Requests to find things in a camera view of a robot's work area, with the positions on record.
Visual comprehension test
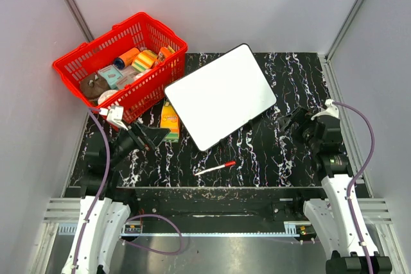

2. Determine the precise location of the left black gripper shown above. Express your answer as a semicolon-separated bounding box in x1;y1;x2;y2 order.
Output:
108;119;170;167

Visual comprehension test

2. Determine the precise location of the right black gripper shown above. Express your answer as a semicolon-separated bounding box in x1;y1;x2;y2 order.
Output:
277;105;320;151

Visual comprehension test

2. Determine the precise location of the white whiteboard black frame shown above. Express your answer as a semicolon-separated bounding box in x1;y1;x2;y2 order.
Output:
164;44;277;151

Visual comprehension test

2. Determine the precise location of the red capped whiteboard marker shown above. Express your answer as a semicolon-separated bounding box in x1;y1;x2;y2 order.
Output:
194;161;236;176

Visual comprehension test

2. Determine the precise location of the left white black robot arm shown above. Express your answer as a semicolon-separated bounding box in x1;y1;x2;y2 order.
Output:
61;123;171;273

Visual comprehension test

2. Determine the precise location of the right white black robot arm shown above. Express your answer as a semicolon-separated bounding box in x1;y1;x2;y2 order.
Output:
278;99;393;273

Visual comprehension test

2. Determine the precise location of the stacked colourful sponge pack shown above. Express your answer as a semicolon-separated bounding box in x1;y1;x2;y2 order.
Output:
160;100;180;142

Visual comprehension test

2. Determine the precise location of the white round container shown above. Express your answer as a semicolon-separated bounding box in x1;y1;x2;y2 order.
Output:
98;89;118;105

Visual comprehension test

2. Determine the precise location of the pink white packet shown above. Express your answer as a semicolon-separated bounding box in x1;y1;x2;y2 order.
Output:
116;66;151;90

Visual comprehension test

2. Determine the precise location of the teal small box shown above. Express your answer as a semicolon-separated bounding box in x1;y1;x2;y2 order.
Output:
98;65;123;89

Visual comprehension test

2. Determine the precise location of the brown round donut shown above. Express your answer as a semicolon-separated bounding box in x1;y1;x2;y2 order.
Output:
80;73;110;100

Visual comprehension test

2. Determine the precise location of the orange snack box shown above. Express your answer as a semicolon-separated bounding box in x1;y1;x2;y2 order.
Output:
155;46;175;65

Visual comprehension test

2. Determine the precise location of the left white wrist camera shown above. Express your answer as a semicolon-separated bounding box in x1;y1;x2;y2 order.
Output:
98;105;128;130

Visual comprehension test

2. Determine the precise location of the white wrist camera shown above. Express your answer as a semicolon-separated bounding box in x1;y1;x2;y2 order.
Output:
311;99;339;121
98;105;128;130

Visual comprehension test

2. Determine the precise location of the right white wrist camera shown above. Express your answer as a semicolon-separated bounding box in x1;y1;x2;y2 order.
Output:
311;99;339;121

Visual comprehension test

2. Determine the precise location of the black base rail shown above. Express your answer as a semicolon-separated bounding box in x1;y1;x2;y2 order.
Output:
106;187;326;221

